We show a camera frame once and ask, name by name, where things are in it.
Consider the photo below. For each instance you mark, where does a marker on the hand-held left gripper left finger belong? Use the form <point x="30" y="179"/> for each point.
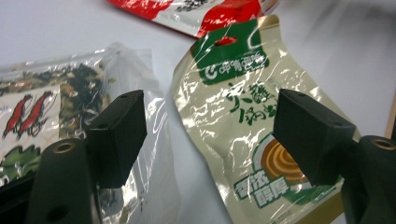
<point x="115" y="140"/>

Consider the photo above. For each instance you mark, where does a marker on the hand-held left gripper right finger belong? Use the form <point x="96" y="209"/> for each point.
<point x="311" y="140"/>

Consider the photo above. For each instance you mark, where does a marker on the beige packet with green label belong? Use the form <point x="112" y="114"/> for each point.
<point x="218" y="118"/>

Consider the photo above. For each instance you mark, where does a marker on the red and white seasoning packet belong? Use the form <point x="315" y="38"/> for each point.
<point x="224" y="12"/>

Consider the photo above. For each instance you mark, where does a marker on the clear packet of dried seaweed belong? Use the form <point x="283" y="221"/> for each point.
<point x="81" y="81"/>

